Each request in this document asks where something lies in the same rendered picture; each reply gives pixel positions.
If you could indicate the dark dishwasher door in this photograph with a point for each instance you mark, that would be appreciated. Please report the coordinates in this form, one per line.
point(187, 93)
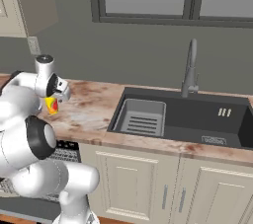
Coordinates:
point(29, 207)

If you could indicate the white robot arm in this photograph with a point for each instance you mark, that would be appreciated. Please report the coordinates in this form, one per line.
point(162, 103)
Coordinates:
point(29, 135)

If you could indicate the beige wall cupboard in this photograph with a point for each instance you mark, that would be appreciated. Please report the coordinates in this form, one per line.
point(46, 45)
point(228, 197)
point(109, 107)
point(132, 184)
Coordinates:
point(23, 1)

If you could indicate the grey sink drain rack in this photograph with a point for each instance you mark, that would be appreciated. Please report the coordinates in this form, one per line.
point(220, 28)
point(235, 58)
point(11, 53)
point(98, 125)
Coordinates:
point(142, 118)

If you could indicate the beige cupboard door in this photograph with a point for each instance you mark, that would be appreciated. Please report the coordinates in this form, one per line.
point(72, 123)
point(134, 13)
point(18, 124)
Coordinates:
point(131, 185)
point(217, 195)

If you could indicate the grey sink tap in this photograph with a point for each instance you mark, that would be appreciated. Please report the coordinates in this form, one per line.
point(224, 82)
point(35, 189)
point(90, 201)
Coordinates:
point(189, 70)

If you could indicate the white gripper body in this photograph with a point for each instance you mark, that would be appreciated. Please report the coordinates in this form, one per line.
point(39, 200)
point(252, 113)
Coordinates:
point(64, 91)

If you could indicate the dark sink basin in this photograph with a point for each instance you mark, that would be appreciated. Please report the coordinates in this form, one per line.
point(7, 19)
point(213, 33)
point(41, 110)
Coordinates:
point(204, 119)

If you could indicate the yellow and red cup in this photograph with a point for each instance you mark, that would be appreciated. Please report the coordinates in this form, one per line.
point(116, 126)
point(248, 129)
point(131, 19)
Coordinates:
point(52, 106)

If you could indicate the white wall socket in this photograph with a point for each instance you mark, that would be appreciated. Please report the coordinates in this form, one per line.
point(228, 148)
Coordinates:
point(34, 45)

